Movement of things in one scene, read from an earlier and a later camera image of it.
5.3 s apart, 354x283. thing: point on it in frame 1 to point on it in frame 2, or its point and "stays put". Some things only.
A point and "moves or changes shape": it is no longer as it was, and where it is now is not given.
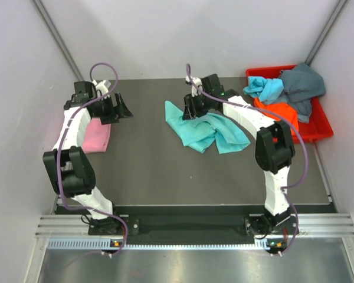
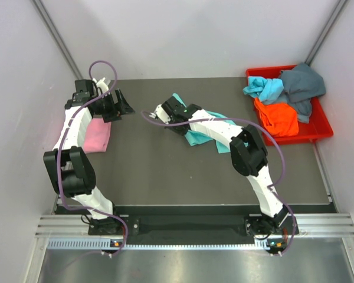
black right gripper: x=191 y=112 to x=183 y=131
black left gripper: x=113 y=116 stays put
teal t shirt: x=199 y=132 moves or changes shape
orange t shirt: x=284 y=110 stays put
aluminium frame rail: x=312 y=224 stays put
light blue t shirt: x=265 y=88 stays put
